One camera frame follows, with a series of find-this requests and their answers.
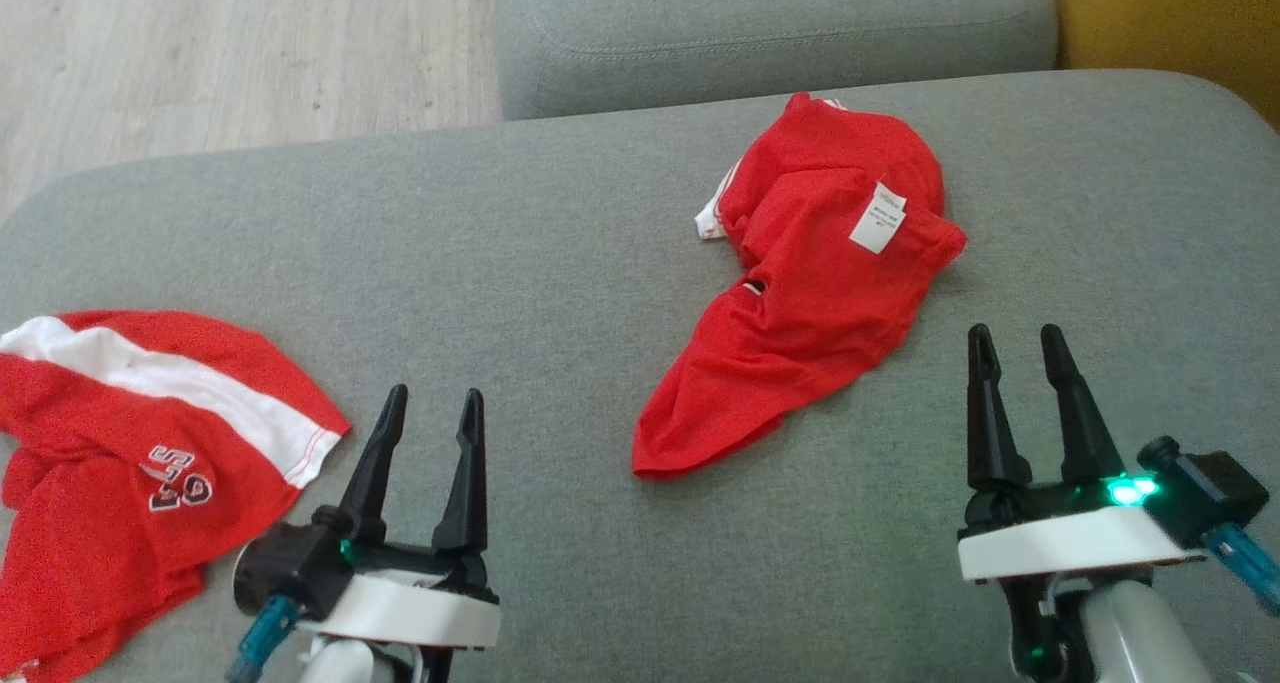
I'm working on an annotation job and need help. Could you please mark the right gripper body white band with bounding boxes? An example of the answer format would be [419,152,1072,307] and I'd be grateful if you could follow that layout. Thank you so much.
[958,478,1206,584]

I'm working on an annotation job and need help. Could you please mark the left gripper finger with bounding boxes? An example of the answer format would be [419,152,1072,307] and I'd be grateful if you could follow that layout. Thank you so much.
[340,384,409,544]
[432,389,488,550]

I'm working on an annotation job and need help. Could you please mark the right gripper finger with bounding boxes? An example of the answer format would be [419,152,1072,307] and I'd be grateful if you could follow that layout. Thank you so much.
[1040,324,1126,486]
[966,324,1033,492]

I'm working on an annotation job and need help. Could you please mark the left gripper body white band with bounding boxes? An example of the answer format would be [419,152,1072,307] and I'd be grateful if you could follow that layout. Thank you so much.
[300,541,501,650]

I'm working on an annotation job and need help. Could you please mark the red Bulls 23 jersey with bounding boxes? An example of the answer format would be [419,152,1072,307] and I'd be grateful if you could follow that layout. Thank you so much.
[632,91,968,481]

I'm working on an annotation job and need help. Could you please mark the red shorts white stripe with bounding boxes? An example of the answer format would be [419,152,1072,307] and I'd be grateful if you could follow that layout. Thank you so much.
[0,310,353,683]

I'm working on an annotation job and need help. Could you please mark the large grey sofa ottoman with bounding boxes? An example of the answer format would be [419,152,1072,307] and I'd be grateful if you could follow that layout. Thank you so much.
[0,68,1280,683]

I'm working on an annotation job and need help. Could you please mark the yellow sofa back cushion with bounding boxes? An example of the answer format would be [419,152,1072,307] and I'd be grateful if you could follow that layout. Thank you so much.
[1045,0,1280,129]

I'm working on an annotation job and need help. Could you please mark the grey sofa seat cushion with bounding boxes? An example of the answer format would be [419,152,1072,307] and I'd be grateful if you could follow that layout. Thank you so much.
[493,0,1059,122]

